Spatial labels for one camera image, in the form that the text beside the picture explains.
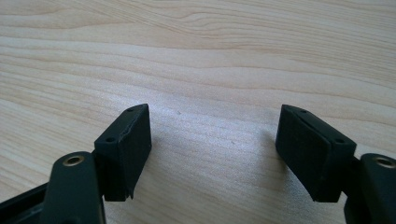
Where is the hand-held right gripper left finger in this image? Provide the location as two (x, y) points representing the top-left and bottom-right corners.
(93, 103), (153, 203)

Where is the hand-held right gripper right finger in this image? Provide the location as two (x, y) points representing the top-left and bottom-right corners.
(275, 104), (358, 203)

